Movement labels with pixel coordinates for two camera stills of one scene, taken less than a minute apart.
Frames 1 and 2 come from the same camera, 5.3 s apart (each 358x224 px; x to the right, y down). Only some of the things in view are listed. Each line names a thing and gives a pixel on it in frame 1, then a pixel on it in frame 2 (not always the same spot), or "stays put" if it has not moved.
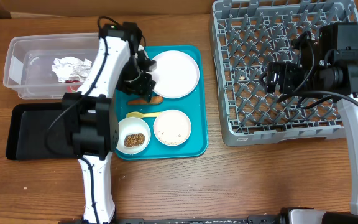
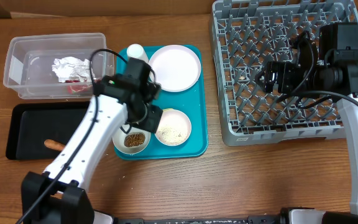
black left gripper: x=145 y=88 -> x=151 y=120
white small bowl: x=134 y=135 stays put
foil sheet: x=68 y=67 stays put
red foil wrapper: x=72 y=85 stays put
